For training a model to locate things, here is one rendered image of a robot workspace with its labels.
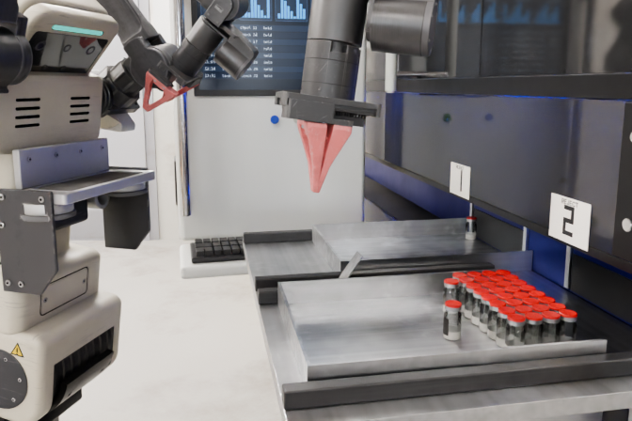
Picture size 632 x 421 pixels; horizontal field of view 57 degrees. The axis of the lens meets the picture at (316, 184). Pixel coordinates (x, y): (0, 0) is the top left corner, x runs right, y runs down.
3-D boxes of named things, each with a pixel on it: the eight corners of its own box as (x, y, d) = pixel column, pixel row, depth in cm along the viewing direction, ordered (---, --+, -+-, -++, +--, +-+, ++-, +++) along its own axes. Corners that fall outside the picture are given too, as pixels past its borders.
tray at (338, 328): (494, 290, 91) (496, 269, 90) (604, 368, 66) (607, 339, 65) (277, 304, 85) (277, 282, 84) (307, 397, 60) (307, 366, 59)
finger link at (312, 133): (366, 201, 60) (379, 110, 58) (298, 194, 58) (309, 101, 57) (350, 191, 66) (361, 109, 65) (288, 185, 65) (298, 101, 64)
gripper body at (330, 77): (380, 122, 59) (390, 49, 58) (280, 110, 57) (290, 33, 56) (363, 120, 65) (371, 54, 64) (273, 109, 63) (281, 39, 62)
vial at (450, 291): (454, 308, 83) (455, 277, 82) (461, 314, 81) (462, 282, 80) (439, 309, 83) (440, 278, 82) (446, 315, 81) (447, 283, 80)
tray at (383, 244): (466, 233, 126) (466, 217, 125) (531, 270, 101) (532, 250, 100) (311, 241, 120) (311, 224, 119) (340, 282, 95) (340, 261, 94)
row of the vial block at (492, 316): (462, 301, 86) (464, 271, 85) (527, 356, 68) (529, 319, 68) (448, 302, 85) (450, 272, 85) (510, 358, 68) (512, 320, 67)
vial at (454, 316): (456, 333, 75) (457, 301, 74) (464, 340, 73) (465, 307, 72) (440, 335, 74) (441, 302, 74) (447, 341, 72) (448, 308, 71)
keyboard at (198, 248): (346, 237, 152) (346, 227, 151) (363, 252, 138) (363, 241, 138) (189, 247, 143) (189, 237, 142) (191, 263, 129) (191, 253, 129)
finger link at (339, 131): (343, 199, 59) (356, 107, 58) (274, 192, 58) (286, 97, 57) (329, 189, 66) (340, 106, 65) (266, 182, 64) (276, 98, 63)
